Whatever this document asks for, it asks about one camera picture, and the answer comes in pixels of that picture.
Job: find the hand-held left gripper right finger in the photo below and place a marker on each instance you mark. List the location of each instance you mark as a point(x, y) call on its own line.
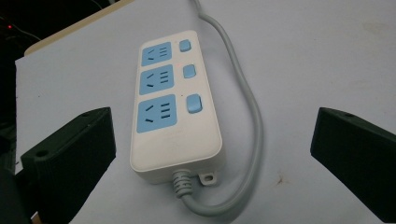
point(358, 155)

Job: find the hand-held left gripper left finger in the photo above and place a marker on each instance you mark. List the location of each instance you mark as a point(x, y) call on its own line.
point(67, 155)

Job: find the white power strip blue sockets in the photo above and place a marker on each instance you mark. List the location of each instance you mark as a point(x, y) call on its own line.
point(174, 124)

